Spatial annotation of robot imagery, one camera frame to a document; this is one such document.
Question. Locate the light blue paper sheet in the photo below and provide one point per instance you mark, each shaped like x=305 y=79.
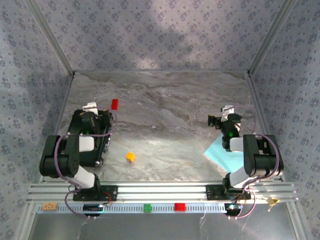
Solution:
x=220 y=155

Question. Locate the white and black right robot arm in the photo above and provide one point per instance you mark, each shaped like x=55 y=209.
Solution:
x=260 y=155

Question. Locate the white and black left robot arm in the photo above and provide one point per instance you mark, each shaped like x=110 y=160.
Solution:
x=60 y=155

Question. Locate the small red toy brick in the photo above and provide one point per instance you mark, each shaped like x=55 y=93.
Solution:
x=115 y=104

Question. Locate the black flat case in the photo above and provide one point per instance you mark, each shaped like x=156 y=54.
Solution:
x=74 y=125

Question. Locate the orange-yellow toy brick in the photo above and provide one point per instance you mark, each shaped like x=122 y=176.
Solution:
x=130 y=157

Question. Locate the yellow tape piece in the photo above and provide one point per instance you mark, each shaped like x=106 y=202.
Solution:
x=272 y=201

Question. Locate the wide red toy brick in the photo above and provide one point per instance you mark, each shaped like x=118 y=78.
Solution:
x=180 y=207

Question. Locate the flat orange toy brick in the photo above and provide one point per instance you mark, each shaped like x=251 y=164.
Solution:
x=49 y=206

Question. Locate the green toy brick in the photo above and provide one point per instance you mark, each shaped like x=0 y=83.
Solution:
x=147 y=208

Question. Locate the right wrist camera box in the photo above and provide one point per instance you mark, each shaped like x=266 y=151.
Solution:
x=226 y=112

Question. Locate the aluminium table side rail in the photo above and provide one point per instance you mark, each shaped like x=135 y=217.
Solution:
x=261 y=112
x=58 y=127

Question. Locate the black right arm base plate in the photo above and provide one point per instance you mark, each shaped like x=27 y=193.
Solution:
x=212 y=192

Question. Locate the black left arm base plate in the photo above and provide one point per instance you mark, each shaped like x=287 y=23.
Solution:
x=111 y=192

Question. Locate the aluminium mounting rail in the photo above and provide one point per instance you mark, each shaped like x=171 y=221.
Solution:
x=162 y=192

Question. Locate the aluminium corner post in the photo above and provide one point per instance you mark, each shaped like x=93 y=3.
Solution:
x=47 y=35
x=272 y=35

